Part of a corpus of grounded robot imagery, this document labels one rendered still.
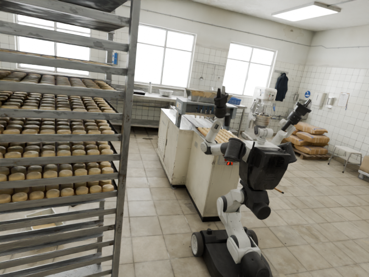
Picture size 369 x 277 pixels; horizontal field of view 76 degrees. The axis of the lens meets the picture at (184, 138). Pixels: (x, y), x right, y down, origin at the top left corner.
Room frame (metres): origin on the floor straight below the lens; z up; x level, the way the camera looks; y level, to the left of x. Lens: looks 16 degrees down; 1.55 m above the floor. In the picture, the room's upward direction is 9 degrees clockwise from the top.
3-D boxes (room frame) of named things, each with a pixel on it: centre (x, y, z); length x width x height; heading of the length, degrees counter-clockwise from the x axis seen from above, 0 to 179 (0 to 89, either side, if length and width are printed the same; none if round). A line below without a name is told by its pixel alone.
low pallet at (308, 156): (5.64, -2.87, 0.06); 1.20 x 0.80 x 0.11; 21
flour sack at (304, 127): (5.60, -2.91, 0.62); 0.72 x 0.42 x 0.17; 25
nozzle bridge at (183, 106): (3.03, -0.21, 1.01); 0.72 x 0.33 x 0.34; 108
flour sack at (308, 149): (5.36, -2.99, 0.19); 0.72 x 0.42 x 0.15; 113
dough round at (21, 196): (0.81, 0.62, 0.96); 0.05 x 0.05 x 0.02
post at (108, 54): (1.33, 0.47, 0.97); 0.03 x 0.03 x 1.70; 30
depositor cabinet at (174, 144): (3.48, -0.06, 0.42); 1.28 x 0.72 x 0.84; 18
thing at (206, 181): (2.55, -0.36, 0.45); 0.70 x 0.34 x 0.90; 18
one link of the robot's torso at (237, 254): (1.54, -0.58, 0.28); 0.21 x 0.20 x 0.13; 17
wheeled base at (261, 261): (1.57, -0.57, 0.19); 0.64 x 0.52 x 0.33; 17
